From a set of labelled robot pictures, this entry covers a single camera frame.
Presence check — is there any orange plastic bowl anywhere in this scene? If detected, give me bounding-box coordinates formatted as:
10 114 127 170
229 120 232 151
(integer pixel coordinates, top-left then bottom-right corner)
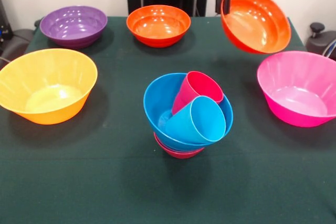
220 0 292 55
126 5 192 48

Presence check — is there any red plastic cup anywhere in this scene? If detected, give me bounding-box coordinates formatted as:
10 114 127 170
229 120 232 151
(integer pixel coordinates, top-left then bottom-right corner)
172 71 225 115

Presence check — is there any large pink plastic bowl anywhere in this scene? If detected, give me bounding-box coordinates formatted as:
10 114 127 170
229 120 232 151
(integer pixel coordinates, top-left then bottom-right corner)
257 51 336 128

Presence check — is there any blue plastic cup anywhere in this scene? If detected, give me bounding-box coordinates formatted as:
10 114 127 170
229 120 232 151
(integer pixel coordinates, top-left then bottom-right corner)
164 95 227 143

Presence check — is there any opaque blue plastic bowl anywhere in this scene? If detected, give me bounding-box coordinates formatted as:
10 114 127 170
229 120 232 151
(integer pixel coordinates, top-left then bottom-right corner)
143 72 234 152

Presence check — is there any small red plastic bowl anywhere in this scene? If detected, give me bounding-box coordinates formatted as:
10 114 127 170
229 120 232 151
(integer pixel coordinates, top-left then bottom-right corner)
153 132 205 159

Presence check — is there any black round equipment with knob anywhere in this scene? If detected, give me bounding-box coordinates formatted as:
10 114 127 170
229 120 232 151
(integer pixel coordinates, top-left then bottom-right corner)
306 22 336 61

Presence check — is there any purple plastic bowl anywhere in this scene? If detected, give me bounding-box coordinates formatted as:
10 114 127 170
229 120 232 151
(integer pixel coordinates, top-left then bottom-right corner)
39 5 108 49

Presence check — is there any dark green tablecloth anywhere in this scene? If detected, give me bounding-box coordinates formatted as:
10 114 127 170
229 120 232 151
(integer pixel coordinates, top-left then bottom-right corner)
0 15 336 224

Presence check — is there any large yellow-orange plastic bowl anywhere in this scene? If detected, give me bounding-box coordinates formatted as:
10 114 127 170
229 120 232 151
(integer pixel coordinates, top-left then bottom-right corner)
0 48 98 125

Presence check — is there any black equipment box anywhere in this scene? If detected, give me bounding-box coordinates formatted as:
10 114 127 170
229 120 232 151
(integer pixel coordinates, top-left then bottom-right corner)
0 0 14 54

